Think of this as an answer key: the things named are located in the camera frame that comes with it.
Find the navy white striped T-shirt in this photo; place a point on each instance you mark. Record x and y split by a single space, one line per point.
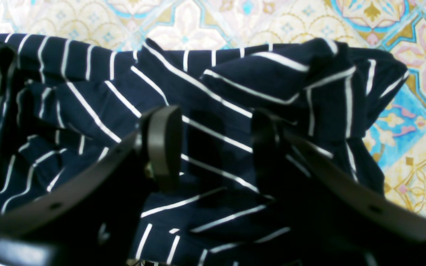
65 104

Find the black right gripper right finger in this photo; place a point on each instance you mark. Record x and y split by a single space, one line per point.
334 221

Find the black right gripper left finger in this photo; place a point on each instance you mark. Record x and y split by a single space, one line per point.
91 220

